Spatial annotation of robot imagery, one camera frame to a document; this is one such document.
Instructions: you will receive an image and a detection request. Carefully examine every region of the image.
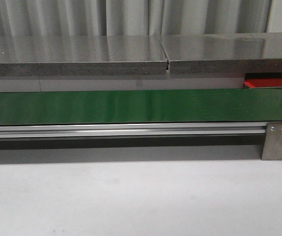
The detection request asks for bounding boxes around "grey stone shelf left slab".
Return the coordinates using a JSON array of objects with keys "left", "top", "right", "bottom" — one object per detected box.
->
[{"left": 0, "top": 36, "right": 167, "bottom": 77}]

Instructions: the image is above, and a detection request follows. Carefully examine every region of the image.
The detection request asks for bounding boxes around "grey stone shelf slab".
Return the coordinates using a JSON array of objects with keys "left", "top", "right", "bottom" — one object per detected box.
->
[
  {"left": 0, "top": 36, "right": 167, "bottom": 77},
  {"left": 160, "top": 32, "right": 282, "bottom": 74}
]

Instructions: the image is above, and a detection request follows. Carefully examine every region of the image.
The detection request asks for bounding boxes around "red plastic bin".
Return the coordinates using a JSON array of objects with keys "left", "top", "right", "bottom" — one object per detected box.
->
[{"left": 244, "top": 73, "right": 282, "bottom": 89}]

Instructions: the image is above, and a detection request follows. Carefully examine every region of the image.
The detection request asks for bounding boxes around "green conveyor belt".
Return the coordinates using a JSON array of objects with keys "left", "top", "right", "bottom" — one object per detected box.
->
[{"left": 0, "top": 88, "right": 282, "bottom": 125}]

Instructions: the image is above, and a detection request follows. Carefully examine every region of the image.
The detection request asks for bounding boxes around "grey stone shelf right slab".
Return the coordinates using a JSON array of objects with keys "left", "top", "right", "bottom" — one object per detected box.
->
[{"left": 160, "top": 32, "right": 282, "bottom": 74}]

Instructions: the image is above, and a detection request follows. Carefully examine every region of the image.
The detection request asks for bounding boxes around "grey pleated curtain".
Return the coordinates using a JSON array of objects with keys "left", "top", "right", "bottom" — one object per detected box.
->
[{"left": 0, "top": 0, "right": 271, "bottom": 36}]

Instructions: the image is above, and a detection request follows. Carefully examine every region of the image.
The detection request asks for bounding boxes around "aluminium conveyor frame rail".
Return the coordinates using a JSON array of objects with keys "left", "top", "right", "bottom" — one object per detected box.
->
[{"left": 0, "top": 122, "right": 267, "bottom": 139}]

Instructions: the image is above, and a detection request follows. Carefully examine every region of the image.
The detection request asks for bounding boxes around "steel conveyor support bracket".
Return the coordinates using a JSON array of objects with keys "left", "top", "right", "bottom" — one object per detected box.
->
[{"left": 261, "top": 122, "right": 282, "bottom": 160}]

